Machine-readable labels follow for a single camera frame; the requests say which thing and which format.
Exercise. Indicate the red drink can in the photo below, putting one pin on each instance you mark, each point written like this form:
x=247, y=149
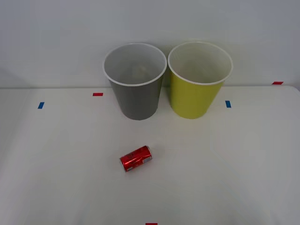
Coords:
x=136, y=159

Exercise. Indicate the grey plastic waste bin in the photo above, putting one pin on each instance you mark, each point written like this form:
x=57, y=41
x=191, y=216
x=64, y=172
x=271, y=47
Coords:
x=138, y=100

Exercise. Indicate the yellow-green plastic waste bin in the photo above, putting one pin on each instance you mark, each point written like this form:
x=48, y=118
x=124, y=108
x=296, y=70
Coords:
x=192, y=98

